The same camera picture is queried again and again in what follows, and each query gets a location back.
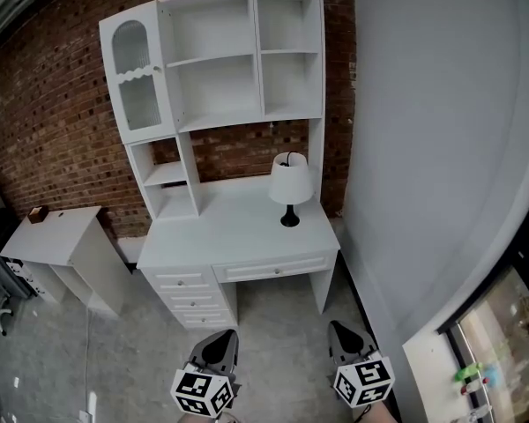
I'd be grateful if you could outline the red and white bottle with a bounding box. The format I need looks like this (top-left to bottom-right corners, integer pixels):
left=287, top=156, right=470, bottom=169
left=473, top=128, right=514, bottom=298
left=460, top=376, right=490, bottom=397

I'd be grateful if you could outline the arched glass cabinet door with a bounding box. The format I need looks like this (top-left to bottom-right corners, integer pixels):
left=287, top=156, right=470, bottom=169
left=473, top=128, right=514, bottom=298
left=98, top=2, right=178, bottom=145

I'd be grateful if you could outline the blue plastic toy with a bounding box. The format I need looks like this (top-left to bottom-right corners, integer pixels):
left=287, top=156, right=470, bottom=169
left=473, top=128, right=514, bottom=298
left=483, top=362, right=503, bottom=388

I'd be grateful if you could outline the white desk with hutch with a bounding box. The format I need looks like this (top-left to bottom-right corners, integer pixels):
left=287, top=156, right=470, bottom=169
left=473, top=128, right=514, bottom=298
left=98, top=0, right=342, bottom=330

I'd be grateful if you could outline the green plastic toy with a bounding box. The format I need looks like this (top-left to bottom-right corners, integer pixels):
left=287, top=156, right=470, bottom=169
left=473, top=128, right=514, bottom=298
left=455, top=361, right=484, bottom=383

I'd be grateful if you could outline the brown wooden box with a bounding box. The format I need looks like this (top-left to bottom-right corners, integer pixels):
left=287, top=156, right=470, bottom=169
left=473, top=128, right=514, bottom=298
left=26, top=204, right=50, bottom=225

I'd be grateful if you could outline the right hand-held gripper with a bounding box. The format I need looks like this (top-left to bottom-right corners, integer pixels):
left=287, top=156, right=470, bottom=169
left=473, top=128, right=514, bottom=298
left=326, top=320, right=396, bottom=410

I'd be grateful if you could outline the person's right forearm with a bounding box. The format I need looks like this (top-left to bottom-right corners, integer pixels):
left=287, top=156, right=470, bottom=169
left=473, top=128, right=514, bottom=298
left=360, top=402, right=399, bottom=423

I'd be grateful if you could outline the white window ledge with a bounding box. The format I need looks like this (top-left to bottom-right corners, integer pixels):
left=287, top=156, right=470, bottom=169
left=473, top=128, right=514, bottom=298
left=400, top=327, right=495, bottom=423

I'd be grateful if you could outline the wide white desk drawer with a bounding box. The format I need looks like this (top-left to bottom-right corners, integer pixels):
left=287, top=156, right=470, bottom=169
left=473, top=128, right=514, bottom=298
left=212, top=253, right=339, bottom=284

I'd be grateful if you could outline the small white side table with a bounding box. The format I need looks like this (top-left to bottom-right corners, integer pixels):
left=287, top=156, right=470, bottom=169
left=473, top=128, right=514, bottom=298
left=0, top=205, right=131, bottom=319

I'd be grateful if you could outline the black framed window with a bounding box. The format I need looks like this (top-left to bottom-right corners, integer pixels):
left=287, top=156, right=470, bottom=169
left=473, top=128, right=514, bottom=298
left=436, top=222, right=529, bottom=423

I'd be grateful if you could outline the small white desk drawer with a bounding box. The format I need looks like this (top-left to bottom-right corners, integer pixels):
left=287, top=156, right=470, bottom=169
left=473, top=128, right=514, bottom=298
left=151, top=268, right=216, bottom=293
left=170, top=308, right=235, bottom=329
left=158, top=290, right=224, bottom=313

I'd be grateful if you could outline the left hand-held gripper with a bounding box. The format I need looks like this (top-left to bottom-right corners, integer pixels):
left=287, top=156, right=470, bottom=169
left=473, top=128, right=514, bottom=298
left=170, top=329, right=242, bottom=419

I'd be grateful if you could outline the white shade black table lamp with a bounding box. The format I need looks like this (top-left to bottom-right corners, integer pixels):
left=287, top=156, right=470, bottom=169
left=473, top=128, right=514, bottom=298
left=268, top=151, right=315, bottom=228

